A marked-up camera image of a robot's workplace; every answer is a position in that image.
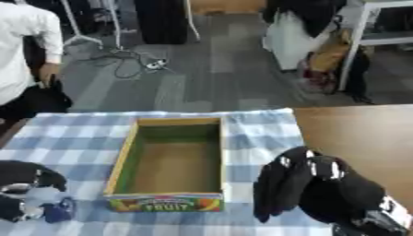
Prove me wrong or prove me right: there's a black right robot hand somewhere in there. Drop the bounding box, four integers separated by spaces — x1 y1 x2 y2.
252 146 387 225

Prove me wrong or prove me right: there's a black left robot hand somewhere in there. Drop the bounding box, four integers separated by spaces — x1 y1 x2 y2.
0 159 70 223

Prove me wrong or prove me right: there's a cardboard box green inside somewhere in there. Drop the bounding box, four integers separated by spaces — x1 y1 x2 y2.
101 116 226 214

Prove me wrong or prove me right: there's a small blue block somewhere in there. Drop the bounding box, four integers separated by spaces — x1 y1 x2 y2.
40 196 77 224

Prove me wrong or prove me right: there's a black bag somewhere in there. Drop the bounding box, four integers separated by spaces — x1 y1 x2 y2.
20 80 75 114

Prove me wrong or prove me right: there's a person's hand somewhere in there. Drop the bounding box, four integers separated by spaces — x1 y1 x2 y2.
37 63 62 89

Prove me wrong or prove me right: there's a red bag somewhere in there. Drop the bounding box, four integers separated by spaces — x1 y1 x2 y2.
297 58 341 94

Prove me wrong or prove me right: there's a person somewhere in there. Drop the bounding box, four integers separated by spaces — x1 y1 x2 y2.
261 0 348 71
0 1 66 122

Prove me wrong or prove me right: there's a brown bag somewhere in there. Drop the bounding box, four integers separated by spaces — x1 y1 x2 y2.
308 29 355 74

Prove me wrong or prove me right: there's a white stand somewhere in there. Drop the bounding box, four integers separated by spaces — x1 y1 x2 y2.
56 0 105 48

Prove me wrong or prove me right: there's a white power strip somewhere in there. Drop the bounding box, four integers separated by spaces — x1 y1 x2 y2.
143 58 170 71

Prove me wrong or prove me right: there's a black cabinet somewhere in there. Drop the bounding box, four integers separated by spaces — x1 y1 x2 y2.
132 0 191 46

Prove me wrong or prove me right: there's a white pole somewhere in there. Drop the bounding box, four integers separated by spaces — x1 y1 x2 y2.
182 0 202 42

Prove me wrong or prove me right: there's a black cable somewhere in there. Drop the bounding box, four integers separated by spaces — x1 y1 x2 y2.
78 48 159 79

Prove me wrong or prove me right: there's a white table frame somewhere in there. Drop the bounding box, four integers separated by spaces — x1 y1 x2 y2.
336 0 413 92

